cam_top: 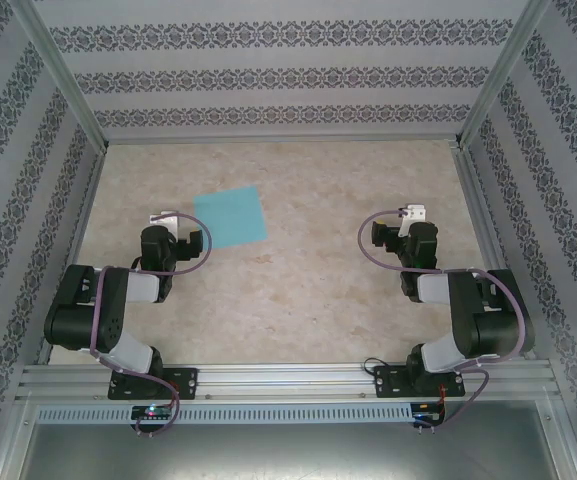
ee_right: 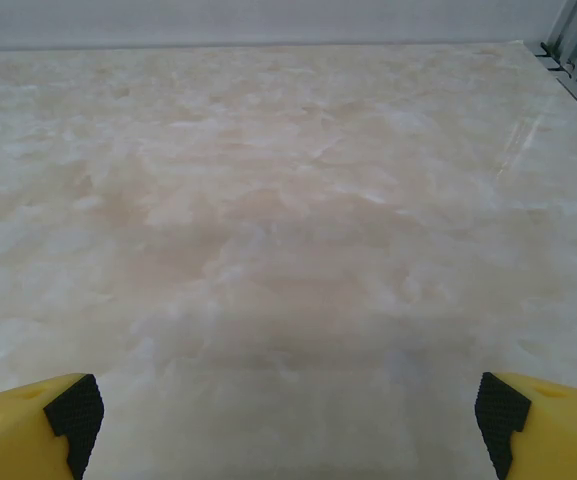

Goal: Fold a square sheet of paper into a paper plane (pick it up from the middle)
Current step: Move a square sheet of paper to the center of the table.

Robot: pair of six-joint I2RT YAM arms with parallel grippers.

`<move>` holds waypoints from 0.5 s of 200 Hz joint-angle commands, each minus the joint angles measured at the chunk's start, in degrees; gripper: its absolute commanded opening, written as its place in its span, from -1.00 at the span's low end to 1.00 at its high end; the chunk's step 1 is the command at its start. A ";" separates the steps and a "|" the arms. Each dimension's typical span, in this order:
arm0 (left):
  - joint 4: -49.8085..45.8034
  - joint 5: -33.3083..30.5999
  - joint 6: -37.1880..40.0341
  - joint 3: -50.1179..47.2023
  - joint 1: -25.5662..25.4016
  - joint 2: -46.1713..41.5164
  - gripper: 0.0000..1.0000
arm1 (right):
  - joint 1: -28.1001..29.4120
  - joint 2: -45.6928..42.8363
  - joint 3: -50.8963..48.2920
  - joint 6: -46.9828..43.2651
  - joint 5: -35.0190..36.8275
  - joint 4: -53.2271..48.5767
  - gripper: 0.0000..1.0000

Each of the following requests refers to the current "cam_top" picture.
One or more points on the light blue paper sheet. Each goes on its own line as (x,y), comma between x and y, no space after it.
(230,217)

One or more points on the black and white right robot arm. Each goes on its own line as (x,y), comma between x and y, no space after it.
(493,310)

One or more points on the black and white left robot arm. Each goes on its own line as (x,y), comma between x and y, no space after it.
(78,305)

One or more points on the grey sheet metal panel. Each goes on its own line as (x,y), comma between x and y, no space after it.
(288,452)

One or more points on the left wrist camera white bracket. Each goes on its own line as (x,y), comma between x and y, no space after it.
(165,220)

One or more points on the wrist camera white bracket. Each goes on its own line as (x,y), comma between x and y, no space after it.
(414,212)
(165,220)

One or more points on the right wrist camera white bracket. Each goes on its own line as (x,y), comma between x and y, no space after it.
(414,212)

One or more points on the aluminium side rail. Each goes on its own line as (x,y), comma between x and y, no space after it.
(488,250)
(73,250)

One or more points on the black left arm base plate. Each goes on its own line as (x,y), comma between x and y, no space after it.
(185,382)

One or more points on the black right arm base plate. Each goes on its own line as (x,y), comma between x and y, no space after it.
(390,382)

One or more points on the aluminium frame crossbar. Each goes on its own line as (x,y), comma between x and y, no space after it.
(283,138)

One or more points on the aluminium frame post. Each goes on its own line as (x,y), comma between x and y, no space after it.
(496,75)
(68,75)

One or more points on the aluminium mounting rail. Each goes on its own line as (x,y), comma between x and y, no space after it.
(288,380)

